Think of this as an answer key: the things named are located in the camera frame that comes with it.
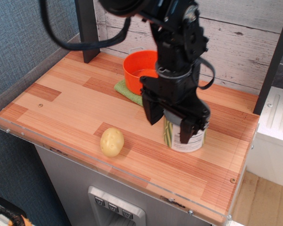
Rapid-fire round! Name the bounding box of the green cloth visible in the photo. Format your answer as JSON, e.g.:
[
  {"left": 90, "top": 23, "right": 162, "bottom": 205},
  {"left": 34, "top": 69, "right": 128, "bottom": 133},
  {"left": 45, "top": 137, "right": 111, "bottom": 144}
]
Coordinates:
[{"left": 114, "top": 79, "right": 143, "bottom": 106}]

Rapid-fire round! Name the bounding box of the silver toy fridge cabinet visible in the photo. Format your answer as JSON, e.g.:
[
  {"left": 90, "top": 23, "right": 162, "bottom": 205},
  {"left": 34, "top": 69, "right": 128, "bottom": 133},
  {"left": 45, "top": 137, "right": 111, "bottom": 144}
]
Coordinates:
[{"left": 36, "top": 146, "right": 209, "bottom": 226}]

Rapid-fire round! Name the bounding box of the dark grey right post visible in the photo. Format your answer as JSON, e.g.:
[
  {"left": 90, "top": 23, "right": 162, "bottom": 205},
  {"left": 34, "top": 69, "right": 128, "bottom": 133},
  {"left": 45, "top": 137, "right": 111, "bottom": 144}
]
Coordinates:
[{"left": 253, "top": 28, "right": 283, "bottom": 115}]

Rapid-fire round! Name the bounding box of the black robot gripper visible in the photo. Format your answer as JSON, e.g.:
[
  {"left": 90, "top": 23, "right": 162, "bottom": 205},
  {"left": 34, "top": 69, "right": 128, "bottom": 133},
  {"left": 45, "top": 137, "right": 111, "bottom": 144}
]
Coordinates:
[{"left": 140, "top": 70, "right": 211, "bottom": 144}]

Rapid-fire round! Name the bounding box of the black braided cable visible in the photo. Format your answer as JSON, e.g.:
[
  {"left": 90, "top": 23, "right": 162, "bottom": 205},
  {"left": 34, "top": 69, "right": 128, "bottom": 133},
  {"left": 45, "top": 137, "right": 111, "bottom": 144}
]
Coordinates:
[{"left": 39, "top": 0, "right": 132, "bottom": 51}]

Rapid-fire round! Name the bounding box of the toy corn can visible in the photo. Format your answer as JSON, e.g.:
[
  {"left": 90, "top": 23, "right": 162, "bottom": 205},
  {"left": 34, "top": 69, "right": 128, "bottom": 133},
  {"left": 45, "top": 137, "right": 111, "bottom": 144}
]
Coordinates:
[{"left": 164, "top": 110, "right": 206, "bottom": 153}]

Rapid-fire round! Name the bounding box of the yellow toy potato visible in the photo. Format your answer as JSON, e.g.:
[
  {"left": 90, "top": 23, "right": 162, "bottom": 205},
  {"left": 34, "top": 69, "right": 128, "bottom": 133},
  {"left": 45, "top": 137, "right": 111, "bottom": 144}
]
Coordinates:
[{"left": 100, "top": 128, "right": 125, "bottom": 157}]

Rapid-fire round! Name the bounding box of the dark grey left post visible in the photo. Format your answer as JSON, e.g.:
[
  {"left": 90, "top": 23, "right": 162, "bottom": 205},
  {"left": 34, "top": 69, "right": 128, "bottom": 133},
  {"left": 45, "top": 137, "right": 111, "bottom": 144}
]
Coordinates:
[{"left": 74, "top": 0, "right": 100, "bottom": 64}]

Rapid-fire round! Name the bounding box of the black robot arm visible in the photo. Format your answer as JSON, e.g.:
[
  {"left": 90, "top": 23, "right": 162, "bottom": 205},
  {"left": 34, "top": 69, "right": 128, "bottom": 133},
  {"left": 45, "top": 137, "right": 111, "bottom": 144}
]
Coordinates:
[{"left": 101, "top": 0, "right": 210, "bottom": 144}]

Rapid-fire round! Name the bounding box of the white toy sink unit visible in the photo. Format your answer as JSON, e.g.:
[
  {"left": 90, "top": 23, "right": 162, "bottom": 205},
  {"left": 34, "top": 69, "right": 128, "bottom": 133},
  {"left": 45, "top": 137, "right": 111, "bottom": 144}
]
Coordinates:
[{"left": 246, "top": 87, "right": 283, "bottom": 186}]

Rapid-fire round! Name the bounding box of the black orange bag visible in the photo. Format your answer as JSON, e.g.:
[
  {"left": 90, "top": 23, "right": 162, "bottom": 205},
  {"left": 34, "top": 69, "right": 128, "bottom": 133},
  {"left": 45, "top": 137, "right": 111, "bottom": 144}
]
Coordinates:
[{"left": 0, "top": 197, "right": 33, "bottom": 226}]

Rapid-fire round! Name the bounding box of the dark grey post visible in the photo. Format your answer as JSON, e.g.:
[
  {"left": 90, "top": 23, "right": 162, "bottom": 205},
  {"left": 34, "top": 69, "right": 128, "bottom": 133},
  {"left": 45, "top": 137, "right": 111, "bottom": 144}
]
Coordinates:
[
  {"left": 74, "top": 0, "right": 100, "bottom": 64},
  {"left": 253, "top": 28, "right": 283, "bottom": 115}
]

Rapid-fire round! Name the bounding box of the clear acrylic guard rail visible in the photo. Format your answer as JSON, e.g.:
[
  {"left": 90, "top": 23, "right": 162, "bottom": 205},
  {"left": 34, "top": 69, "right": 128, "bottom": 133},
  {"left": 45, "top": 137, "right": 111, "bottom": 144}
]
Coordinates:
[{"left": 0, "top": 32, "right": 258, "bottom": 226}]

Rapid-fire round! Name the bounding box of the orange toy pot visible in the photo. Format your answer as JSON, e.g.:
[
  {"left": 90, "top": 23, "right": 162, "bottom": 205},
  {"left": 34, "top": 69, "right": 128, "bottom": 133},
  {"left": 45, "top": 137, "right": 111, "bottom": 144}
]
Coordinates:
[{"left": 123, "top": 49, "right": 158, "bottom": 95}]

